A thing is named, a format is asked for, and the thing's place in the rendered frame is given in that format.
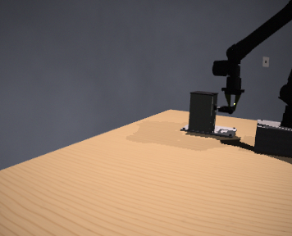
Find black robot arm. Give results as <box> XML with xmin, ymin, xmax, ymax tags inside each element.
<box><xmin>212</xmin><ymin>0</ymin><xmax>292</xmax><ymax>128</ymax></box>

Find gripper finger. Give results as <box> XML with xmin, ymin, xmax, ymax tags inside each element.
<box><xmin>225</xmin><ymin>94</ymin><xmax>231</xmax><ymax>109</ymax></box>
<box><xmin>235</xmin><ymin>95</ymin><xmax>241</xmax><ymax>109</ymax></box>

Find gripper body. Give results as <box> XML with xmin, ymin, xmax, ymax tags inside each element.
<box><xmin>221</xmin><ymin>76</ymin><xmax>244</xmax><ymax>95</ymax></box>

